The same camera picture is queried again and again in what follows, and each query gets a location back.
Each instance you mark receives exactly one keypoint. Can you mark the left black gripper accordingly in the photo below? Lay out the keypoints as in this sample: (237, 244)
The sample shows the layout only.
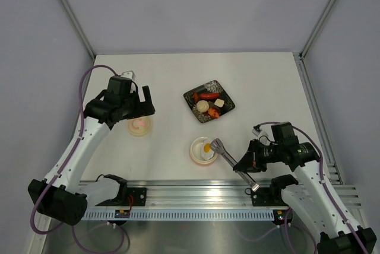
(143, 108)

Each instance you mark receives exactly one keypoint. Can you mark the toy white bun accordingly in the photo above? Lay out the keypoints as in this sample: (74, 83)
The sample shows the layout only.
(202, 106)

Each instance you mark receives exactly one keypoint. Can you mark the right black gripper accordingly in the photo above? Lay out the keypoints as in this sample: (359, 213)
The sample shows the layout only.
(252, 161)

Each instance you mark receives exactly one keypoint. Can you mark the black mounting plate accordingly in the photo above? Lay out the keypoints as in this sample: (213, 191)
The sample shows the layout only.
(135, 196)
(267, 197)

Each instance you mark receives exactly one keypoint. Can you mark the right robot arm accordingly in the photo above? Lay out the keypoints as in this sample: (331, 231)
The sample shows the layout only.
(307, 190)

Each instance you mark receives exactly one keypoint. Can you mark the pink and cream lunch bowl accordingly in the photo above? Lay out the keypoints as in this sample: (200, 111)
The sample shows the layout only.
(195, 152)

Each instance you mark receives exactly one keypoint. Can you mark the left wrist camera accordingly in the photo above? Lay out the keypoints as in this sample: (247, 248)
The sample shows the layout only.
(128, 74)

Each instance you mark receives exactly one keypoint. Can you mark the left aluminium frame post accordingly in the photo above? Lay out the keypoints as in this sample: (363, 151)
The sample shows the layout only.
(71, 16)

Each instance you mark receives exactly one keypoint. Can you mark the aluminium frame post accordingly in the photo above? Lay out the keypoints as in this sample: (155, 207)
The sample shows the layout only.
(71, 16)
(319, 25)

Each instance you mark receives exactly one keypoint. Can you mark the aluminium rail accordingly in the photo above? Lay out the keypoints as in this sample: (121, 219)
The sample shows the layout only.
(194, 193)

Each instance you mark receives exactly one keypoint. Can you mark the toy red sausage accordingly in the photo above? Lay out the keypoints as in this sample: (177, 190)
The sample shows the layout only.
(209, 96)

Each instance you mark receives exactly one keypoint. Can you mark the toy orange chicken wing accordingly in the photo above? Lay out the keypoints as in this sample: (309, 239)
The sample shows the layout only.
(213, 113)

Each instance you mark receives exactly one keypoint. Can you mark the metal tongs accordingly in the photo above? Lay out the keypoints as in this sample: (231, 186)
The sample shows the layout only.
(218, 147)

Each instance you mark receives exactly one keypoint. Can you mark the black patterned square plate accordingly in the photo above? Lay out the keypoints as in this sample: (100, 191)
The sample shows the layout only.
(210, 87)

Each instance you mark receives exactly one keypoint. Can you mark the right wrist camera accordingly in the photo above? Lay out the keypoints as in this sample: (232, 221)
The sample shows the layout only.
(258, 132)

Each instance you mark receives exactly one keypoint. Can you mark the right aluminium frame post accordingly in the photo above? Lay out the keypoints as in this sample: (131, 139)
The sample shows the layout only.
(319, 25)

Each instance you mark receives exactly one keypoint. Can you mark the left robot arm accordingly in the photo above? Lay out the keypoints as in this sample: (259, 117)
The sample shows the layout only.
(58, 195)

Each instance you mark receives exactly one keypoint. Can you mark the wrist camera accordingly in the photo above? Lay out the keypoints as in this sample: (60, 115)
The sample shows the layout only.
(128, 74)
(258, 132)

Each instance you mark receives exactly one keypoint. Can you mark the toy fried egg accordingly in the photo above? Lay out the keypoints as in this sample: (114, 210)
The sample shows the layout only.
(206, 152)

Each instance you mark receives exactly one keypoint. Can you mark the white slotted cable duct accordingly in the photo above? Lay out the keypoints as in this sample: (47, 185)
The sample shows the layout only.
(179, 215)

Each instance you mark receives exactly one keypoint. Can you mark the toy cheese cube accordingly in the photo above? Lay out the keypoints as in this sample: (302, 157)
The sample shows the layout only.
(219, 103)

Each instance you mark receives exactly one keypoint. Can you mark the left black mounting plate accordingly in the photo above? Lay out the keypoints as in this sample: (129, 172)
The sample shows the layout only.
(135, 196)

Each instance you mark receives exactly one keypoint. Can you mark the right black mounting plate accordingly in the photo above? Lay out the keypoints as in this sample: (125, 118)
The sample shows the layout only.
(267, 197)

